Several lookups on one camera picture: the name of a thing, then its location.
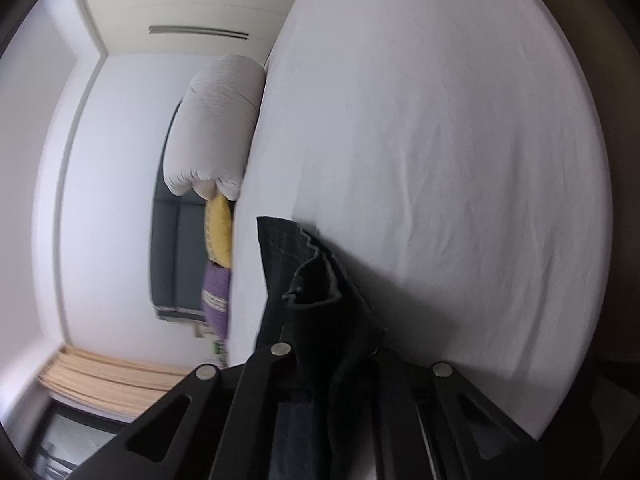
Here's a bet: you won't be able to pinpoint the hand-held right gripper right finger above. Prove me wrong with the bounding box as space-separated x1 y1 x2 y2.
371 352 542 480

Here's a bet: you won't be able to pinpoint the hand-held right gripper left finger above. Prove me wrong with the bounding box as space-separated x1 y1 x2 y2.
75 342 297 480

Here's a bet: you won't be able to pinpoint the black denim pants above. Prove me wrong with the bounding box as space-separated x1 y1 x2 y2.
254 216 432 480

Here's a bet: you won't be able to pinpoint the purple patterned pillow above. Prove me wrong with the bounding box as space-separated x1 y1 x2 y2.
201 260 233 338

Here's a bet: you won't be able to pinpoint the yellow patterned pillow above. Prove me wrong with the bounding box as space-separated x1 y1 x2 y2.
205 195 235 268

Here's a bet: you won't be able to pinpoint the beige curtain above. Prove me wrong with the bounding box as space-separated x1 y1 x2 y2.
37 346 201 422

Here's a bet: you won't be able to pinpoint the grey padded headboard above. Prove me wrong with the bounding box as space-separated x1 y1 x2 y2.
150 102 236 322

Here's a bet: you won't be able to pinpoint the black framed glass door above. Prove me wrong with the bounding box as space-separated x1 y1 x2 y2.
27 397 133 480

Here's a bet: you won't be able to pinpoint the bed with white sheet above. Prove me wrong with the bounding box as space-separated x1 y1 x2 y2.
220 0 614 480

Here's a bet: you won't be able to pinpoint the rolled white duvet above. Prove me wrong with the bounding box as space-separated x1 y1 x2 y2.
165 54 267 202

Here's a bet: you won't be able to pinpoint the white wardrobe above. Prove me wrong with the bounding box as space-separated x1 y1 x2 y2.
70 0 321 57

